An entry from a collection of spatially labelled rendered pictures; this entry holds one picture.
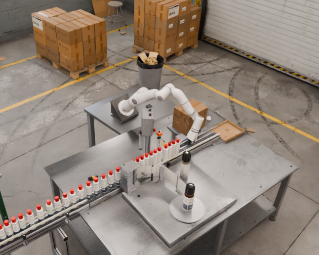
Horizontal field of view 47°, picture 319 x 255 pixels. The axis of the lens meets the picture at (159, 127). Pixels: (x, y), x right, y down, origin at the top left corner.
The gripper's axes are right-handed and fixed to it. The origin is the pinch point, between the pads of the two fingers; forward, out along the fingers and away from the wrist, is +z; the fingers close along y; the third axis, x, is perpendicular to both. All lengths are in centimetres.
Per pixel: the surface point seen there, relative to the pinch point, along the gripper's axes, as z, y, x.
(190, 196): 8, 63, -59
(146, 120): -29, -2, -71
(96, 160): 40, -44, -76
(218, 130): -8, -7, 54
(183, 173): 11.9, 30.0, -33.8
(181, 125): -5.2, -28.4, 12.5
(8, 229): 58, 3, -180
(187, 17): -80, -300, 262
